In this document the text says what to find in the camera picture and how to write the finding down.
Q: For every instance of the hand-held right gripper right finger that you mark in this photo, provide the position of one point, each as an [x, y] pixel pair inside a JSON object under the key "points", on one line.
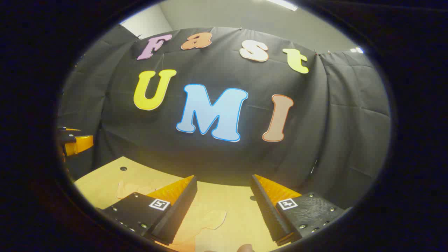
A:
{"points": [[268, 216]]}

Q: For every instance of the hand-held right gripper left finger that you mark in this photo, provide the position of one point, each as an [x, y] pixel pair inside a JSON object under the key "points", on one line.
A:
{"points": [[179, 216]]}

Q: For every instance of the black backdrop cloth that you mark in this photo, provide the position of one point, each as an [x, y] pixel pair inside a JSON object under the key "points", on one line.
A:
{"points": [[217, 66]]}

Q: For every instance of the orange T-shirt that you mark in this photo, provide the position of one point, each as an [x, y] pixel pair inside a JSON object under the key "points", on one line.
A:
{"points": [[210, 219]]}

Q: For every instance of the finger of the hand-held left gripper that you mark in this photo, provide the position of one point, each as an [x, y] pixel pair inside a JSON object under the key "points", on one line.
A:
{"points": [[78, 144]]}

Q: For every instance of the ceiling light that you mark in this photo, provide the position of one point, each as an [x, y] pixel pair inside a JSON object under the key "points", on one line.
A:
{"points": [[281, 4]]}

